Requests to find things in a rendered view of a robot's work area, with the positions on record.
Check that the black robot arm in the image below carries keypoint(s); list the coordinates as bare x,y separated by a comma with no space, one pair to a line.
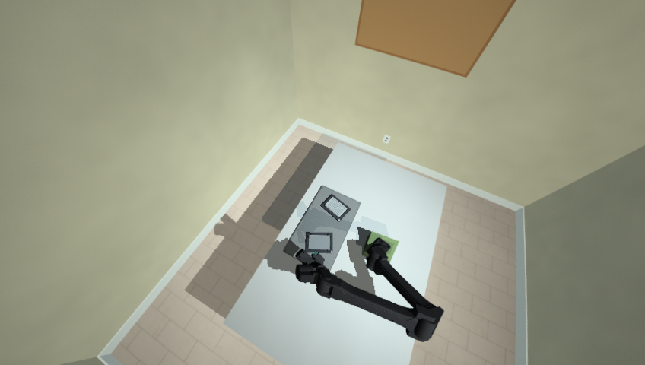
423,318

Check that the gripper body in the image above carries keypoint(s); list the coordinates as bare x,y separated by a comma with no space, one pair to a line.
320,258

